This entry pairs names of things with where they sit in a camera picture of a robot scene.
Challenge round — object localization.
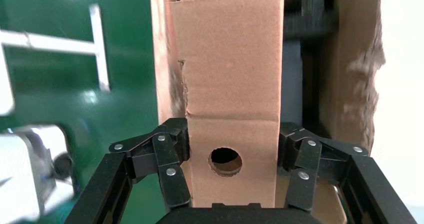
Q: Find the large torn cardboard box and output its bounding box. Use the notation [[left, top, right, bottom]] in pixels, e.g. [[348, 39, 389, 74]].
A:
[[149, 0, 387, 224]]

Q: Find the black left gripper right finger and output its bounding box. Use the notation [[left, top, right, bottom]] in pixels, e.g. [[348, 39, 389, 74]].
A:
[[278, 121, 418, 224]]

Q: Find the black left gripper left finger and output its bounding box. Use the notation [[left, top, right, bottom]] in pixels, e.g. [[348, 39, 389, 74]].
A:
[[64, 118, 192, 224]]

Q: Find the black foam block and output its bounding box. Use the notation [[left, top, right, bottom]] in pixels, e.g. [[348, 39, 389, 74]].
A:
[[283, 0, 337, 40]]

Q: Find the small cardboard box with hole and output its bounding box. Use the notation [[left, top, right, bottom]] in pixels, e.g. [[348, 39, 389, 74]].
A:
[[169, 0, 285, 209]]

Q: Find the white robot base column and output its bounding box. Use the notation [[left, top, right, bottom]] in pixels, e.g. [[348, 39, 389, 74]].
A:
[[0, 124, 76, 224]]

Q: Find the white metal floor frame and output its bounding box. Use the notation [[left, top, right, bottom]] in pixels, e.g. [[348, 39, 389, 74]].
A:
[[0, 3, 111, 93]]

